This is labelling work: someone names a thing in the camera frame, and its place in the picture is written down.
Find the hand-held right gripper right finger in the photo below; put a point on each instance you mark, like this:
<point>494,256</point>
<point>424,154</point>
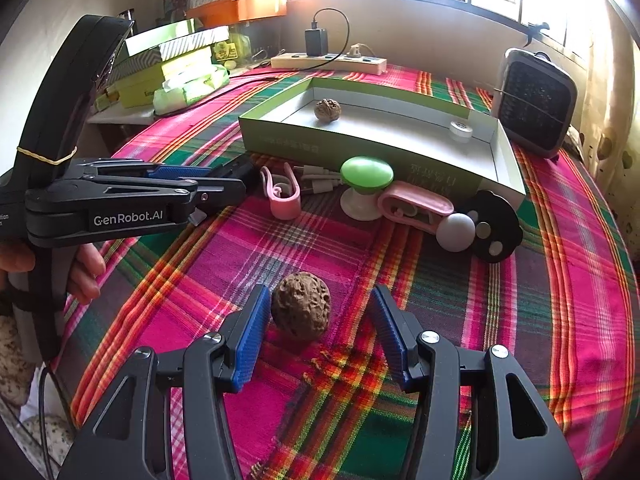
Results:
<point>387,340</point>

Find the orange tray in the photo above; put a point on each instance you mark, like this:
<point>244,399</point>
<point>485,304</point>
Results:
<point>235,10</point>

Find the green tissue pack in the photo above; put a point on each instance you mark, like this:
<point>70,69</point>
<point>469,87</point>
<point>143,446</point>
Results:
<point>190,90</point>

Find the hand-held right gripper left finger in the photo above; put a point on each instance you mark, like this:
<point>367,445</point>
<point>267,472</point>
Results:
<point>250,340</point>

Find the small white roll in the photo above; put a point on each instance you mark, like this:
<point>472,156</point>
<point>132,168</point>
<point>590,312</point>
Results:
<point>460,130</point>

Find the cream power strip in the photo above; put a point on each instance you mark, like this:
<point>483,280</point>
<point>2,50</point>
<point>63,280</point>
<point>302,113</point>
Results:
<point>300,61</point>

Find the small yellow-green packet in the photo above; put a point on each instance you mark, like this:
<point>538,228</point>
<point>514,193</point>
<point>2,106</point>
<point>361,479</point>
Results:
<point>226,50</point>

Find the black window clamp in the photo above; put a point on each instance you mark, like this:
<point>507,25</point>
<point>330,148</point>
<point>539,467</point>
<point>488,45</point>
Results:
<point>536,30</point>

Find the black charger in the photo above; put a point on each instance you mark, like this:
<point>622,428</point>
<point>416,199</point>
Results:
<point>316,40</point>

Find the green-topped white stand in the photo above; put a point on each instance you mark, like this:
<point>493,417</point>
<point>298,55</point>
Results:
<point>365,172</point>

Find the pitted round walnut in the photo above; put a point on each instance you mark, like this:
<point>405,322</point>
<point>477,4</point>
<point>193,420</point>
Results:
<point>300,310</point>

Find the grey space heater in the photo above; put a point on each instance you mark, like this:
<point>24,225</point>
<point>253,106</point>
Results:
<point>535,100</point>

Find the floral cloth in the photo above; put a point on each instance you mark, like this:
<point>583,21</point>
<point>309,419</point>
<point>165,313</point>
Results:
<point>12,360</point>

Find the wrinkled walnut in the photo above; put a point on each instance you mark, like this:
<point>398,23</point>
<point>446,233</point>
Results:
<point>327,109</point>

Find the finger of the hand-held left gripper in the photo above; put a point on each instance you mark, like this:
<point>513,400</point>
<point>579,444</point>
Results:
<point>220,197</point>
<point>175,171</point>

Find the white ball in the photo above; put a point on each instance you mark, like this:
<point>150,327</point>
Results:
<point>455,232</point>

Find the yellow-green box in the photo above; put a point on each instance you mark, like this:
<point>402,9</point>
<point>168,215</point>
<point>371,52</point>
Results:
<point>140,92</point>

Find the small pink clip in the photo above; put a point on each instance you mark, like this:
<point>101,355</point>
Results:
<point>285,205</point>

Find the green cardboard box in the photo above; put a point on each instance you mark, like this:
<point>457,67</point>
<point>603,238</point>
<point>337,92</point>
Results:
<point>390,120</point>

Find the striped-edge flat box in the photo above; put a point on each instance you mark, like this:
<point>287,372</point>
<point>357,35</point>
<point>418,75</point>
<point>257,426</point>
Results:
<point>170,30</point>

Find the zigzag-edge flat box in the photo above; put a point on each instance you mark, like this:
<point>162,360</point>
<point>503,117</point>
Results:
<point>135,65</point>

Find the person's left hand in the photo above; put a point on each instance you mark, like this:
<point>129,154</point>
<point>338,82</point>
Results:
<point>87,275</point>

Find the black round plug adapter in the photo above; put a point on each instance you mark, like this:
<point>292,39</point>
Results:
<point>505,220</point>

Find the white side shelf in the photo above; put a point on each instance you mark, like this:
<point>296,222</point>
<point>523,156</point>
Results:
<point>120,115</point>

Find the white plug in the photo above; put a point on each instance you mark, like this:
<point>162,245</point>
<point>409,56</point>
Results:
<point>355,51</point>

